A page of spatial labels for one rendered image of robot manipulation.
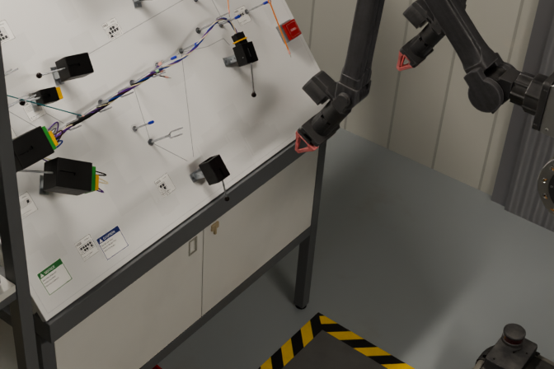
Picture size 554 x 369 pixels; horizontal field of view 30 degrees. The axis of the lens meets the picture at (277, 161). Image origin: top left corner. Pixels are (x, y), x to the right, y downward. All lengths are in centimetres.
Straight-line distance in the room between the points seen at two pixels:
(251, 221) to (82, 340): 68
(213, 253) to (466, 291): 123
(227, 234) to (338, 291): 90
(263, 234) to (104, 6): 90
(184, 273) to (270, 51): 69
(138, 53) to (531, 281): 190
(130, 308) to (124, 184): 35
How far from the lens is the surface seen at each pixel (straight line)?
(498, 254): 407
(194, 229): 274
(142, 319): 284
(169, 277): 284
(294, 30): 306
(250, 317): 366
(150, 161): 267
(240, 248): 308
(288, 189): 317
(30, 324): 239
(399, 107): 435
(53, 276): 248
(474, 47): 226
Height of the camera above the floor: 263
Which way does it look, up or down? 37 degrees down
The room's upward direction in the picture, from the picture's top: 4 degrees clockwise
